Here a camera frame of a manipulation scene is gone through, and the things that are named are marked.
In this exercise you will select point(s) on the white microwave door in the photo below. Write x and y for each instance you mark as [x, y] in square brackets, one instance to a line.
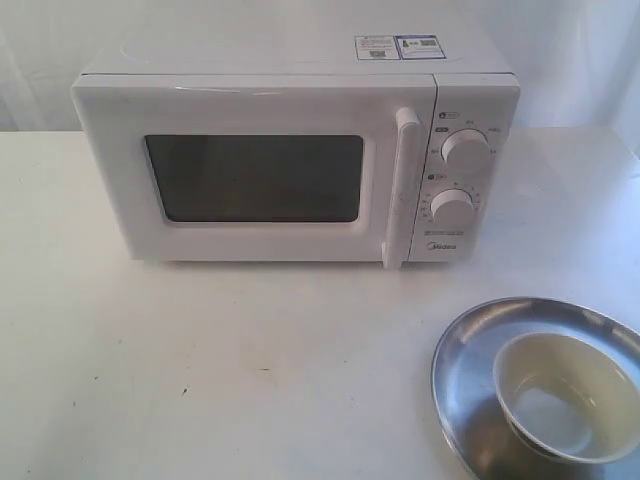
[255, 168]

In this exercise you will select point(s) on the cream ceramic bowl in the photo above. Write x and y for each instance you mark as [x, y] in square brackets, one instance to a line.
[567, 399]

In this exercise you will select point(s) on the white microwave oven body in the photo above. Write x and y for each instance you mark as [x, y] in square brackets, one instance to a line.
[473, 92]

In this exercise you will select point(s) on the lower white control knob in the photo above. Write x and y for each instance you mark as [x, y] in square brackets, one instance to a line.
[452, 207]

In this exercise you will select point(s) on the white control knob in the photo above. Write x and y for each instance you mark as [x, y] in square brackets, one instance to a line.
[466, 150]
[452, 207]

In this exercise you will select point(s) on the upper white control knob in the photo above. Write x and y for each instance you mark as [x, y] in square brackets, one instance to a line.
[466, 150]

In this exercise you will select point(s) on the white label sticker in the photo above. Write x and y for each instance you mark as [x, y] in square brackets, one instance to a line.
[376, 48]

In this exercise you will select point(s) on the round stainless steel tray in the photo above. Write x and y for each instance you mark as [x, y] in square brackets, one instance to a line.
[464, 396]

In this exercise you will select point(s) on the blue label sticker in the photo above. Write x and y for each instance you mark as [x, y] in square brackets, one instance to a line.
[419, 47]

